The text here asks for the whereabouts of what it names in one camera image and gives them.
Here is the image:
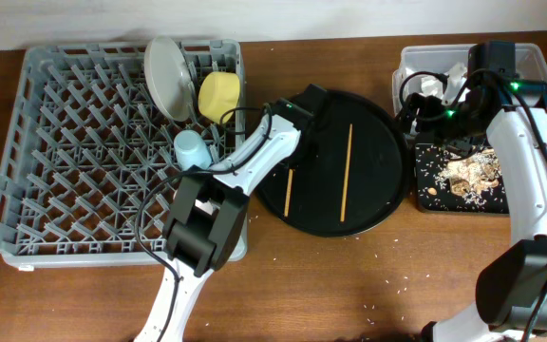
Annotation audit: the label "yellow bowl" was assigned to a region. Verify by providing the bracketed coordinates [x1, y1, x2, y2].
[198, 71, 241, 124]

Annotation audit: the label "light blue cup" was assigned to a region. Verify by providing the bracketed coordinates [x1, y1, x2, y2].
[173, 130, 212, 171]

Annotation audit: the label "pale green plate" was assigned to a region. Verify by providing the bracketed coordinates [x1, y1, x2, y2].
[144, 36, 193, 122]

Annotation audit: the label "pink cup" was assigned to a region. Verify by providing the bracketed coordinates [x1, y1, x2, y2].
[195, 199, 215, 215]

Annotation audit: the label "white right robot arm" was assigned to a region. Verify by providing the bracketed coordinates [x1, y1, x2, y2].
[392, 41, 547, 341]

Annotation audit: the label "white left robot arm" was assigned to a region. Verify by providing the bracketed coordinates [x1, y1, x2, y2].
[136, 84, 328, 341]

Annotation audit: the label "grey dishwasher rack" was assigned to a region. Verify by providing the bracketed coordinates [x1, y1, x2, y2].
[0, 42, 245, 271]

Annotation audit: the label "crumpled white paper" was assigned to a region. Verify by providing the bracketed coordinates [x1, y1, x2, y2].
[420, 63, 467, 105]

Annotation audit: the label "clear plastic bin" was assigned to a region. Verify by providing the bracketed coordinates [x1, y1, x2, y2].
[392, 43, 547, 143]

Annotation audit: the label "round black tray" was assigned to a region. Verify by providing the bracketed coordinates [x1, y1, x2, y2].
[256, 90, 410, 238]

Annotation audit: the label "food scraps pile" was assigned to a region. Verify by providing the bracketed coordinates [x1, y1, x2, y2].
[434, 147, 501, 205]

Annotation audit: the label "rectangular black tray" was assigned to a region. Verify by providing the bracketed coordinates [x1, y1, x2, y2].
[414, 142, 509, 216]

